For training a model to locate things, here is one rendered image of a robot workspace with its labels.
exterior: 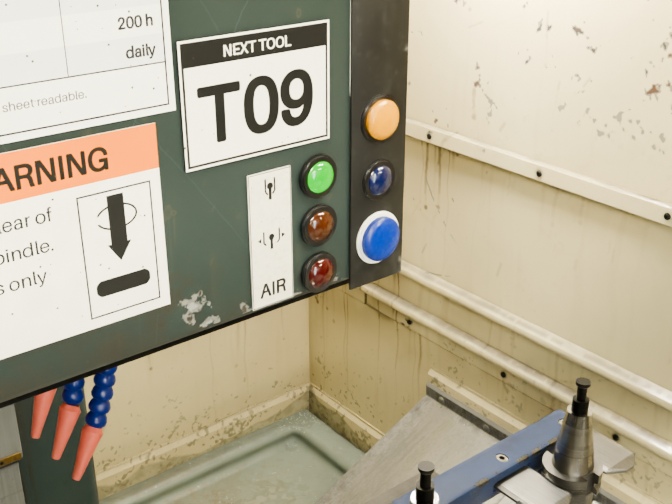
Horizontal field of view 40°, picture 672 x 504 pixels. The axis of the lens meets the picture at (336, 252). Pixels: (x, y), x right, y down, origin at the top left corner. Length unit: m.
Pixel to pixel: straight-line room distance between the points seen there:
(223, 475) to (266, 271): 1.50
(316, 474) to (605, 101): 1.06
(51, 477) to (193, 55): 1.01
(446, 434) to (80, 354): 1.27
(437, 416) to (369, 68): 1.26
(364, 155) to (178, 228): 0.13
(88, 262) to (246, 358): 1.52
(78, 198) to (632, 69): 0.96
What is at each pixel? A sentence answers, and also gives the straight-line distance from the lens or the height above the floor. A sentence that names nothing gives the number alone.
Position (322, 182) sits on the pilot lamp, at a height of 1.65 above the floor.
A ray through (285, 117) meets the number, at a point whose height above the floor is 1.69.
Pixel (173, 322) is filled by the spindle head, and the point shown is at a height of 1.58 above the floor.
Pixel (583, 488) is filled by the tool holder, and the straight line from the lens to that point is 1.02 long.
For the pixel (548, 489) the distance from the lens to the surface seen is 1.01.
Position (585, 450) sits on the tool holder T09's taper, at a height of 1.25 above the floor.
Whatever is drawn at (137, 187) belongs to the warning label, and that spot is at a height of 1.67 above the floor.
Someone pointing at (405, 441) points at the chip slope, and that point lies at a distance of 1.75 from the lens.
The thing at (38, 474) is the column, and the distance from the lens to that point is 1.41.
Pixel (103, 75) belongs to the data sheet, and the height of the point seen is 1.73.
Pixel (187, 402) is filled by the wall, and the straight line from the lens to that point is 1.96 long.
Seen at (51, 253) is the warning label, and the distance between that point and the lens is 0.48.
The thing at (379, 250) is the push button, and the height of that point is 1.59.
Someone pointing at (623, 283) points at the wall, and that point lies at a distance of 1.41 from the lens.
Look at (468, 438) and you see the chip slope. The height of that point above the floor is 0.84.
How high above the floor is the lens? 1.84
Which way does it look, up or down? 25 degrees down
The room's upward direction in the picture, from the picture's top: straight up
